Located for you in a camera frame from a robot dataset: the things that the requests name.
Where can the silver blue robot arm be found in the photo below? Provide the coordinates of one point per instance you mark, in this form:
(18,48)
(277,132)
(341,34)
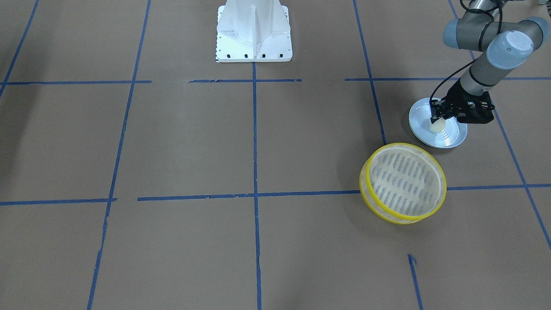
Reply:
(502,46)

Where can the light blue plate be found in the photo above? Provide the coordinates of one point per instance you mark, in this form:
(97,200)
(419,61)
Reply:
(419,120)

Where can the white steamed bun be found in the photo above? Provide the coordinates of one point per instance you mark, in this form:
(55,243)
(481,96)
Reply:
(438,126)

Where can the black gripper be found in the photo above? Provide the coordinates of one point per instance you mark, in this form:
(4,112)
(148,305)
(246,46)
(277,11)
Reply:
(454,96)

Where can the yellow round steamer basket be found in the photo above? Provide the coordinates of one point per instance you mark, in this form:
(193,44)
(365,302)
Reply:
(402,183)

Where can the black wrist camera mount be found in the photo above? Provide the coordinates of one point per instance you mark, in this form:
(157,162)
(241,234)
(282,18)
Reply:
(478,110)

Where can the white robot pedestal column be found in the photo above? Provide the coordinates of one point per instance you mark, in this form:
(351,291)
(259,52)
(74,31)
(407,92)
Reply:
(253,31)

